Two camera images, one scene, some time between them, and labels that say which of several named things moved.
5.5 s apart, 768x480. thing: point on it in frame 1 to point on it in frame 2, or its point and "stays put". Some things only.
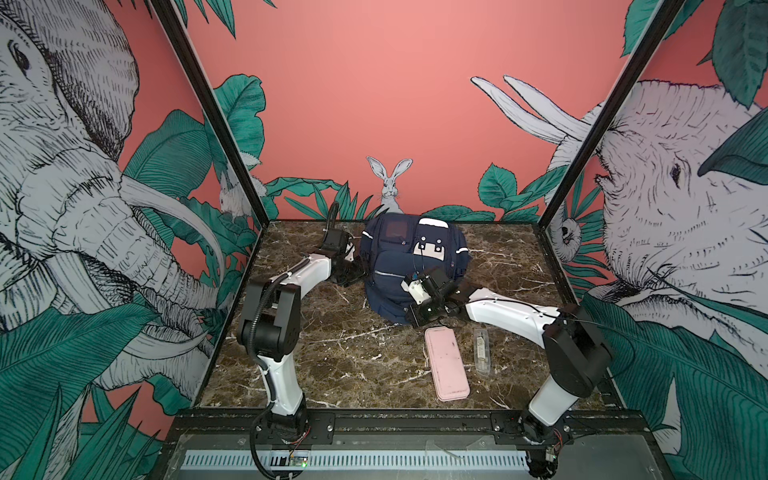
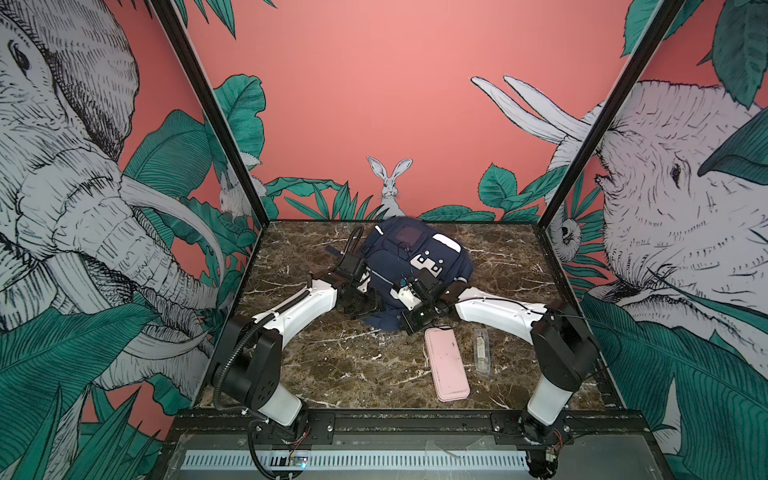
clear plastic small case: (482, 351) stays put
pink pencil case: (446, 363) stays put
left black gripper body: (352, 270) to (363, 303)
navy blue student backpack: (397, 246) stays put
